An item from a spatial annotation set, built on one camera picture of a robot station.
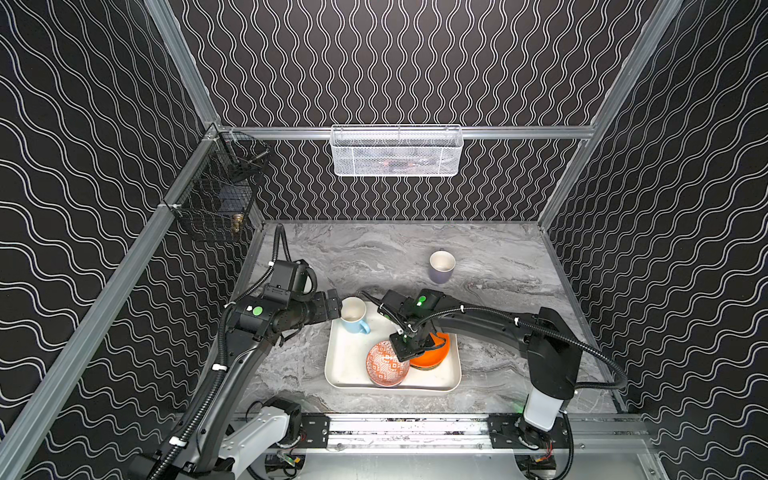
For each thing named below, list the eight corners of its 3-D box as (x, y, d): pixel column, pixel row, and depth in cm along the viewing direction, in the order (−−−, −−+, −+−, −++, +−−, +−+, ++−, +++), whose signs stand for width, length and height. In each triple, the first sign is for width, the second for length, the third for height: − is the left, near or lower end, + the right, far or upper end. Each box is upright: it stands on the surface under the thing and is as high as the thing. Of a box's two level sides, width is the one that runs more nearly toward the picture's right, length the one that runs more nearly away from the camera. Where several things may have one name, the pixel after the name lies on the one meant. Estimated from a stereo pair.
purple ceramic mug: (429, 283, 105) (432, 269, 98) (427, 263, 111) (429, 248, 104) (453, 283, 104) (456, 269, 98) (449, 262, 110) (452, 248, 104)
